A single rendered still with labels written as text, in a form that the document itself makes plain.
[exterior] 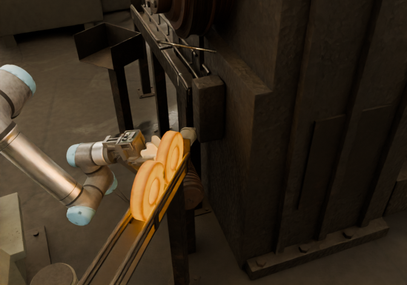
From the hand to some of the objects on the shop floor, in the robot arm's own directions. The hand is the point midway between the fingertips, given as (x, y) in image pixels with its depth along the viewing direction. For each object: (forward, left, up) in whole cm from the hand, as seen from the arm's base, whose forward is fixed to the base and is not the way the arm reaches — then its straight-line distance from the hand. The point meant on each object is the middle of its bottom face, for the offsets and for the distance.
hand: (169, 153), depth 110 cm
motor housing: (+8, +10, -73) cm, 74 cm away
